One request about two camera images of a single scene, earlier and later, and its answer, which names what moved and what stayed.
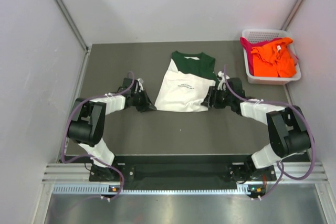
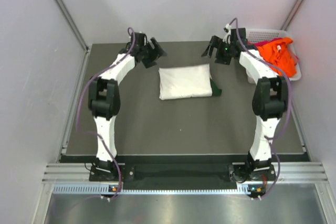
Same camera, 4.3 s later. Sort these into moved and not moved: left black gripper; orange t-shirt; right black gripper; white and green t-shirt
Moved: left black gripper; right black gripper; white and green t-shirt
Not moved: orange t-shirt
